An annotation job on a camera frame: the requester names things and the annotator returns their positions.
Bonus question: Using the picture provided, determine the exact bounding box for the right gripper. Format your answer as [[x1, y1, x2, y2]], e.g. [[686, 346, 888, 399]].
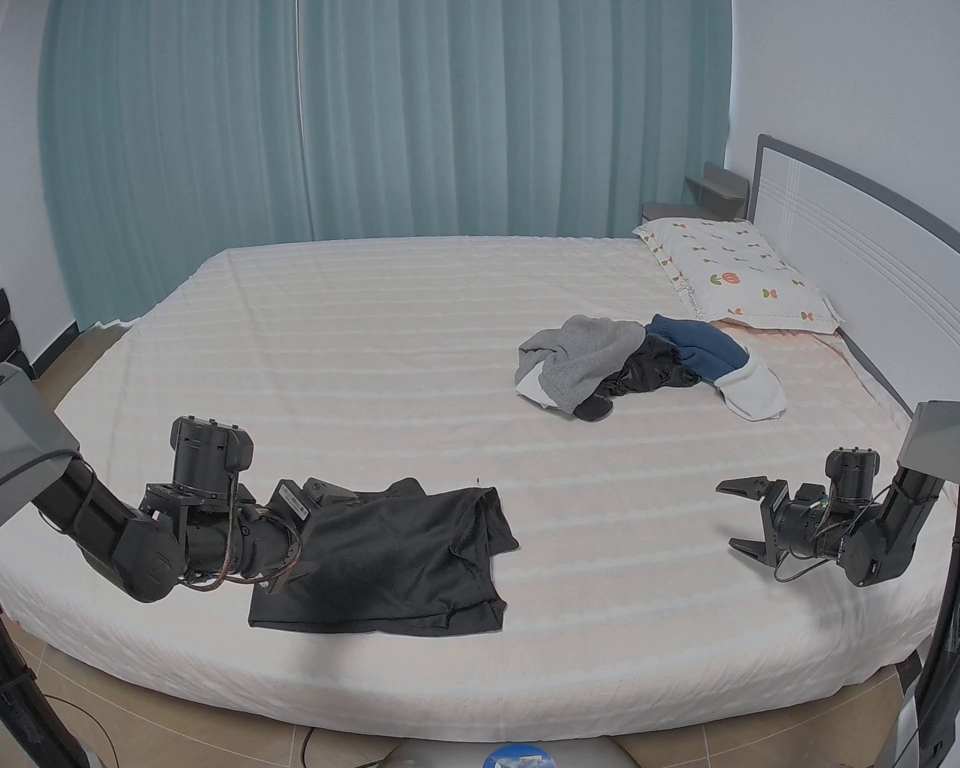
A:
[[716, 474, 835, 567]]

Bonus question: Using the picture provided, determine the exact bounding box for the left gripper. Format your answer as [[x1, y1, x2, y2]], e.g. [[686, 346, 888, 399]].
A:
[[225, 477, 360, 597]]

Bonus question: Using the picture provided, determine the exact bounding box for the black T-shirt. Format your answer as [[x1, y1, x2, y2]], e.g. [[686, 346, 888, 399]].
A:
[[247, 477, 521, 639]]

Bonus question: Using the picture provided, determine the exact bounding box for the bed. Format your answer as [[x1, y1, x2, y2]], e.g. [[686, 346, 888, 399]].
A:
[[0, 135, 960, 745]]

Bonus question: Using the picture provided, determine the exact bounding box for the pile of clothes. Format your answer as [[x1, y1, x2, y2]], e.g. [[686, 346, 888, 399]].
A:
[[513, 313, 789, 424]]

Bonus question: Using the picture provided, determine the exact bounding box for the white printed pillow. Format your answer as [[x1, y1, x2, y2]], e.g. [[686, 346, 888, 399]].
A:
[[632, 217, 843, 337]]

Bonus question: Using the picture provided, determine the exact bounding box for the grey bedside table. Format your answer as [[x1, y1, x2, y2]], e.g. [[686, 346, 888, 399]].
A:
[[642, 161, 752, 225]]

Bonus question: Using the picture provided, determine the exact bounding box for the black chest of drawers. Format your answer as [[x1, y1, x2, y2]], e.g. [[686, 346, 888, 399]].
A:
[[0, 288, 36, 381]]

